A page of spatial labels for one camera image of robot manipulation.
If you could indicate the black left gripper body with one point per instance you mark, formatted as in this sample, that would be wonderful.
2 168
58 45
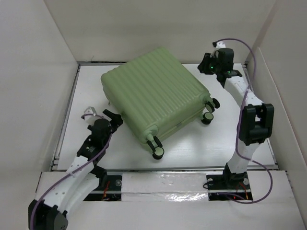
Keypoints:
110 131

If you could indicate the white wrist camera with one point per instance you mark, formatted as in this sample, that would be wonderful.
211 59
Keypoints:
89 111
219 45

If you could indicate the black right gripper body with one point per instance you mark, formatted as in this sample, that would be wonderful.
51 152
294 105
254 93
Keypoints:
214 66

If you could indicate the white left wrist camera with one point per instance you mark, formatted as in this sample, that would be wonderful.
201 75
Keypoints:
89 111

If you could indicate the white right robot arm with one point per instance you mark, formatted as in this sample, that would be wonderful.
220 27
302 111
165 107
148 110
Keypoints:
255 118

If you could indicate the light green hard suitcase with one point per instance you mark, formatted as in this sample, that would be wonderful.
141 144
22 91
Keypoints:
157 96

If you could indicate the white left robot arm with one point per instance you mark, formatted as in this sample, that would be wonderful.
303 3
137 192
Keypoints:
52 210

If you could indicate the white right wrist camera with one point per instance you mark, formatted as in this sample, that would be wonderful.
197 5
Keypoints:
219 45

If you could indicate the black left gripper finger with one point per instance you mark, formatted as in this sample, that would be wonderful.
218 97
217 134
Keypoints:
110 114
116 121

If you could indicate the aluminium table frame rail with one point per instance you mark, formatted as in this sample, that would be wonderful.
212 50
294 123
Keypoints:
190 154

